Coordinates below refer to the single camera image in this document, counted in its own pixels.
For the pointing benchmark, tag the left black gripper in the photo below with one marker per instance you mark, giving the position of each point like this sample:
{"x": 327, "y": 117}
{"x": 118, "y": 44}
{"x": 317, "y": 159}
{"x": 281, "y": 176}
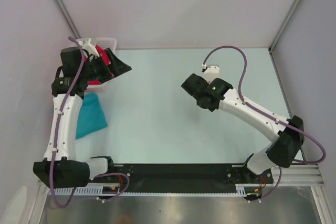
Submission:
{"x": 116, "y": 66}

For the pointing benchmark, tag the white plastic perforated basket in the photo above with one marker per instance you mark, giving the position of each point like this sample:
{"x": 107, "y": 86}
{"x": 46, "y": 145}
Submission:
{"x": 105, "y": 43}

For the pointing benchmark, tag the red t shirt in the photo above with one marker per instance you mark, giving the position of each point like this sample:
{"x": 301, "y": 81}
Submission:
{"x": 93, "y": 84}

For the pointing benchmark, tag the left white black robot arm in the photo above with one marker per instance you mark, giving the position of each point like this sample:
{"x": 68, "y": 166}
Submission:
{"x": 59, "y": 167}

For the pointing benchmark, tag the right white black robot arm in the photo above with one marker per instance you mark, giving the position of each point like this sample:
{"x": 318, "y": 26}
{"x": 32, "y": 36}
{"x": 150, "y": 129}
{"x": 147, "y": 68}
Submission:
{"x": 285, "y": 140}

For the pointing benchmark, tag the folded teal t shirt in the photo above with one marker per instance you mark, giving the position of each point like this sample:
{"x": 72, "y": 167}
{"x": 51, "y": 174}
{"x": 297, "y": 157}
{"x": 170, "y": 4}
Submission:
{"x": 91, "y": 117}

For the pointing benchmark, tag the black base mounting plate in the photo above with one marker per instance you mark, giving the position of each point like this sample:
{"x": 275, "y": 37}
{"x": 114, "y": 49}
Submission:
{"x": 188, "y": 178}

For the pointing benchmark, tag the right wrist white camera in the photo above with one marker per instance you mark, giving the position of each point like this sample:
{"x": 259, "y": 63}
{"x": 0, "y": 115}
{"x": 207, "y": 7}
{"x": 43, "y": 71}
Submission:
{"x": 210, "y": 72}

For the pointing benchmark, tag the wrist white camera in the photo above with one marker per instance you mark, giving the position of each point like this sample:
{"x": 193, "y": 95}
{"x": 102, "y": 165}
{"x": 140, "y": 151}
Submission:
{"x": 89, "y": 48}
{"x": 210, "y": 72}

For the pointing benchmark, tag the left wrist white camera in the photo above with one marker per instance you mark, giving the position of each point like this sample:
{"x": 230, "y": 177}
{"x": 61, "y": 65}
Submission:
{"x": 89, "y": 48}

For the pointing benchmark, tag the white slotted cable duct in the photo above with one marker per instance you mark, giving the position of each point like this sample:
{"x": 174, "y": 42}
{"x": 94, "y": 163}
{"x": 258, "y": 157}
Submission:
{"x": 105, "y": 191}

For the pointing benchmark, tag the aluminium frame rail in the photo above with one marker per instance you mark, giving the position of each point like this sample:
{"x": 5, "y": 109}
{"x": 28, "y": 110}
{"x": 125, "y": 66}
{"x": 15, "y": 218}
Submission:
{"x": 301, "y": 175}

